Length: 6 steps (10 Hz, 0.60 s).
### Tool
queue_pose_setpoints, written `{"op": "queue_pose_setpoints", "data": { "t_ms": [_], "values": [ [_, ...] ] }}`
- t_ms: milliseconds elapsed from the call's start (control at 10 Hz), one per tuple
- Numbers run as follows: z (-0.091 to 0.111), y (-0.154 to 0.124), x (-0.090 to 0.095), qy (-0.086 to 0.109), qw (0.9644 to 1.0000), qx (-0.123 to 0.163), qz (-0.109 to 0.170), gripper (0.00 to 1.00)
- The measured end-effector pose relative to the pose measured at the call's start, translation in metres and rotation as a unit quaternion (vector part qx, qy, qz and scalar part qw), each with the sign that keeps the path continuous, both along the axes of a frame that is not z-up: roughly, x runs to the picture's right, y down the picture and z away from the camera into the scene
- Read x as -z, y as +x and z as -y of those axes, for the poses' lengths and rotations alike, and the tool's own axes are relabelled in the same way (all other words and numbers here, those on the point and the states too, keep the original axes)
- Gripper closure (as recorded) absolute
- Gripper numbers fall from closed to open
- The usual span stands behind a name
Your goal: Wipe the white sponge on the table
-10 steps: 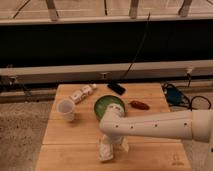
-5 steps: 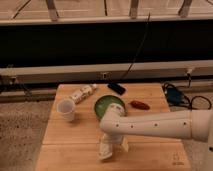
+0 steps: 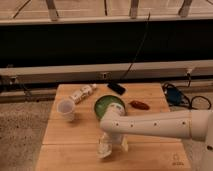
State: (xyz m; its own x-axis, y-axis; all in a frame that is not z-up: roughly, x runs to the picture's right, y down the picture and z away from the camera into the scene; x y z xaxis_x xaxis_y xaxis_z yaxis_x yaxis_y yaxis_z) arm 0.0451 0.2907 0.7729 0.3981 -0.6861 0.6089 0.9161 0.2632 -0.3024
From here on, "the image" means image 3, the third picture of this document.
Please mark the white sponge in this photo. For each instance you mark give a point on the white sponge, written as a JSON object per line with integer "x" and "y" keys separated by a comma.
{"x": 104, "y": 148}

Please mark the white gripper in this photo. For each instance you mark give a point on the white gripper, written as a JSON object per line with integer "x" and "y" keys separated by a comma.
{"x": 119, "y": 139}

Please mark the blue power box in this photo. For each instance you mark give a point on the blue power box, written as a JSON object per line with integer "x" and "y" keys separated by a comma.
{"x": 174, "y": 96}

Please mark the red chili pepper toy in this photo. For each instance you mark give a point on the red chili pepper toy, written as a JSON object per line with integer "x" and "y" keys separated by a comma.
{"x": 139, "y": 105}

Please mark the white plastic bottle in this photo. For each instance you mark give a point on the white plastic bottle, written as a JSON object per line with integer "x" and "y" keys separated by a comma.
{"x": 83, "y": 93}

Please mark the clear plastic cup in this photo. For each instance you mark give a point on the clear plastic cup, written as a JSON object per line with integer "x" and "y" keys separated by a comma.
{"x": 65, "y": 108}

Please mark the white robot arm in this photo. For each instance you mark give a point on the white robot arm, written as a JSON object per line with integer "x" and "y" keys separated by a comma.
{"x": 184, "y": 124}

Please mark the black rectangular device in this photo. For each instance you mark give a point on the black rectangular device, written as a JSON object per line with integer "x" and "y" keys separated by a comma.
{"x": 117, "y": 88}

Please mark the green bowl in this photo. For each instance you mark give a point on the green bowl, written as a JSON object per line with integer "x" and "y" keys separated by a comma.
{"x": 102, "y": 103}

